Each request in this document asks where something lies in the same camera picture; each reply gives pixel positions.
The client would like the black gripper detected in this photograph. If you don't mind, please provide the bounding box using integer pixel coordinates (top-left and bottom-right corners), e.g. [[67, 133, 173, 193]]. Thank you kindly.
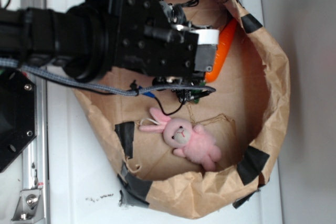
[[84, 0, 198, 77]]

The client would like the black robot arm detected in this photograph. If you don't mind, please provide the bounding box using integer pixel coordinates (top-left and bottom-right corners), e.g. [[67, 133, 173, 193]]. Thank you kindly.
[[1, 0, 201, 82]]

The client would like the orange plastic carrot toy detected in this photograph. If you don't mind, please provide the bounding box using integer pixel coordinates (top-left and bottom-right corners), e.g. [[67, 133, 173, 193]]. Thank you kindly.
[[205, 18, 237, 83]]

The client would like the pink plush bunny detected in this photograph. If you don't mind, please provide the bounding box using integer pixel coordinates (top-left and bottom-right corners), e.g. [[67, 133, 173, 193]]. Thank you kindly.
[[139, 108, 222, 172]]

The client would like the brown paper bag bin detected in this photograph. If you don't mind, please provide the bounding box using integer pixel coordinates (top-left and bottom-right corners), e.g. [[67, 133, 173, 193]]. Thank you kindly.
[[75, 0, 290, 219]]

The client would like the aluminium frame rail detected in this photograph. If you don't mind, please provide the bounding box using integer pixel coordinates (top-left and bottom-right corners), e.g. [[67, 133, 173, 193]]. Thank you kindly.
[[21, 0, 50, 223]]

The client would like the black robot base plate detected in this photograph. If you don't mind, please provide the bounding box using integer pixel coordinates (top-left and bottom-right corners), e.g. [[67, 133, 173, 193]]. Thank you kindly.
[[1, 69, 36, 172]]

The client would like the grey braided cable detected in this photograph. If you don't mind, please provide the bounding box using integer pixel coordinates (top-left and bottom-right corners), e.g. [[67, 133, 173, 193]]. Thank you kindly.
[[0, 57, 217, 97]]

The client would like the metal corner bracket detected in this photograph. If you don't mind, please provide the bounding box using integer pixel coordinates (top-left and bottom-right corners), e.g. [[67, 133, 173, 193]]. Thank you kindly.
[[10, 189, 45, 223]]

